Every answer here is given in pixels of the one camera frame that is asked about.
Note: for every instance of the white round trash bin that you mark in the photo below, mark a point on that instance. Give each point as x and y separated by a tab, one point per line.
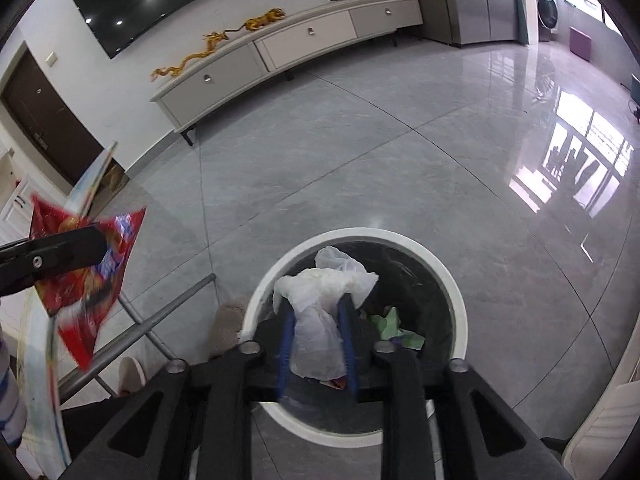
425	300

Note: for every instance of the grey refrigerator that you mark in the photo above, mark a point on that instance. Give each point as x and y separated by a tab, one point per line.
465	0

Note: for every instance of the white television cabinet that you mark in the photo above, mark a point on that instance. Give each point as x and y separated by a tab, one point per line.
300	45

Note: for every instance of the beige slipper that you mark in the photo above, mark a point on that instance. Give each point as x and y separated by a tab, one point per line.
227	327

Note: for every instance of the golden dragon ornament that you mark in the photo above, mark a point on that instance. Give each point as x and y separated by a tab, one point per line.
192	57

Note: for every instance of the green paper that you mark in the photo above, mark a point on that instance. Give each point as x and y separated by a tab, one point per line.
391	327

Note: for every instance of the white paper towel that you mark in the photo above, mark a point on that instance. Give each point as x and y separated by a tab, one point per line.
315	320

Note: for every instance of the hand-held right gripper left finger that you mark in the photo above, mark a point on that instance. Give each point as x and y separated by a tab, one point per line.
286	345

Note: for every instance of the white plastic bag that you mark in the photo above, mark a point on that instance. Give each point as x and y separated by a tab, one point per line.
336	259

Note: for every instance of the washing machine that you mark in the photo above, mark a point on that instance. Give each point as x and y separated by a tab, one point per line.
547	10

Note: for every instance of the white light switch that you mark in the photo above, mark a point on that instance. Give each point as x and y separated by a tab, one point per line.
51	59

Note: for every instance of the golden tiger ornament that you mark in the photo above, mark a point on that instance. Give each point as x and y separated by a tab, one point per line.
260	20

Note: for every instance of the dark brown door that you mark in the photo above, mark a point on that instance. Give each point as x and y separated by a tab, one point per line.
45	120

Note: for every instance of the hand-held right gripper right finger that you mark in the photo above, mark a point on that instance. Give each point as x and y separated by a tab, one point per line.
348	345

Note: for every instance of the red snack wrapper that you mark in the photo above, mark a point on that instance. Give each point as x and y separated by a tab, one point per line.
100	305

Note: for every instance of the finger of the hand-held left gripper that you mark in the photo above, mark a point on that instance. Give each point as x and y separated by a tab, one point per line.
50	256

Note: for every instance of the white shoe cabinet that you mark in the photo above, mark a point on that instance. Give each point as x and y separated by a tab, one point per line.
15	195

